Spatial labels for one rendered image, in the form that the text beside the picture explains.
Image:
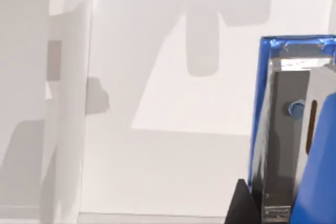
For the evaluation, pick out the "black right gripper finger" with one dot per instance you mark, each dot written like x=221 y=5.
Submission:
x=240 y=205

